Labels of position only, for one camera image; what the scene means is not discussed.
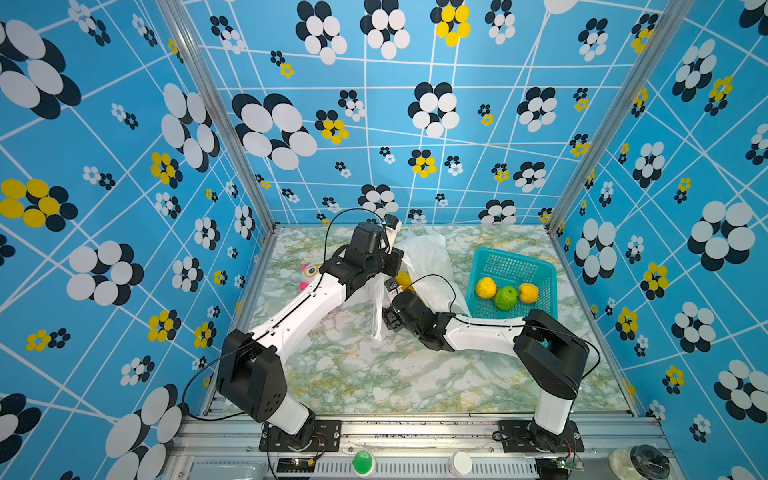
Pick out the yellow mango fruit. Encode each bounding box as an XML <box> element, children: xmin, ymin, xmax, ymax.
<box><xmin>395</xmin><ymin>271</ymin><xmax>413</xmax><ymax>291</ymax></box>

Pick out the white translucent plastic bag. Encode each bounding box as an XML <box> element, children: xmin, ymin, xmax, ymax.
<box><xmin>350</xmin><ymin>229</ymin><xmax>469</xmax><ymax>342</ymax></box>

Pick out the yellow lemon fruit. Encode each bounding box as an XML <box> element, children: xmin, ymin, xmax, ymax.
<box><xmin>475</xmin><ymin>277</ymin><xmax>498</xmax><ymax>300</ymax></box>

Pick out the green fruit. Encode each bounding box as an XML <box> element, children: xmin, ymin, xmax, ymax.
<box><xmin>493</xmin><ymin>286</ymin><xmax>518</xmax><ymax>311</ymax></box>

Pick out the yellow orange round fruit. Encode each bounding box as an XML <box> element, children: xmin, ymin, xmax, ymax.
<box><xmin>518</xmin><ymin>283</ymin><xmax>540</xmax><ymax>304</ymax></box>

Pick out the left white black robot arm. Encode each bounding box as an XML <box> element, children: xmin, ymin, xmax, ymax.
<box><xmin>216</xmin><ymin>214</ymin><xmax>403</xmax><ymax>446</ymax></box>

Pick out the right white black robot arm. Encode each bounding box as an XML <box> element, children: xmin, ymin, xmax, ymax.
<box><xmin>382</xmin><ymin>291</ymin><xmax>592</xmax><ymax>437</ymax></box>

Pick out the pink panda plush toy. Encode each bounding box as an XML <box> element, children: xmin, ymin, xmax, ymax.
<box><xmin>299</xmin><ymin>263</ymin><xmax>322</xmax><ymax>291</ymax></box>

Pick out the teal plastic basket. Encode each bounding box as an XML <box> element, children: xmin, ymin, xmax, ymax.
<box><xmin>466</xmin><ymin>247</ymin><xmax>558</xmax><ymax>320</ymax></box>

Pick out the green push button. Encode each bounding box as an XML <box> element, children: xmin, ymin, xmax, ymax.
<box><xmin>352</xmin><ymin>451</ymin><xmax>375</xmax><ymax>478</ymax></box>

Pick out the white round button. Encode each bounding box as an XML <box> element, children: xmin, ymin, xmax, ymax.
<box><xmin>448</xmin><ymin>451</ymin><xmax>473</xmax><ymax>477</ymax></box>

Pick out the small circuit board left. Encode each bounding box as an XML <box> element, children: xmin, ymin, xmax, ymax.
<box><xmin>277</xmin><ymin>457</ymin><xmax>316</xmax><ymax>474</ymax></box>

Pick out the small circuit board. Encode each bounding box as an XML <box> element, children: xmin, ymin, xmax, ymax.
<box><xmin>277</xmin><ymin>457</ymin><xmax>316</xmax><ymax>474</ymax></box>
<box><xmin>535</xmin><ymin>458</ymin><xmax>584</xmax><ymax>480</ymax></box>

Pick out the small circuit board right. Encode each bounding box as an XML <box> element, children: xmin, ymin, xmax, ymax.
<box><xmin>535</xmin><ymin>458</ymin><xmax>584</xmax><ymax>480</ymax></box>

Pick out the tape roll in cup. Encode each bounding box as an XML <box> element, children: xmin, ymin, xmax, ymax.
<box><xmin>608</xmin><ymin>444</ymin><xmax>671</xmax><ymax>480</ymax></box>

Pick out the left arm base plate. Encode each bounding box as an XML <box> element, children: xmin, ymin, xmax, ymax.
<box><xmin>259</xmin><ymin>419</ymin><xmax>342</xmax><ymax>453</ymax></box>

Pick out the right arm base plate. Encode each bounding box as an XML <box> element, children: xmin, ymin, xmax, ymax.
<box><xmin>492</xmin><ymin>420</ymin><xmax>585</xmax><ymax>455</ymax></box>

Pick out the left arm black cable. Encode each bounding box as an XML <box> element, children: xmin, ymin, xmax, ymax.
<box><xmin>181</xmin><ymin>206</ymin><xmax>391</xmax><ymax>422</ymax></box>

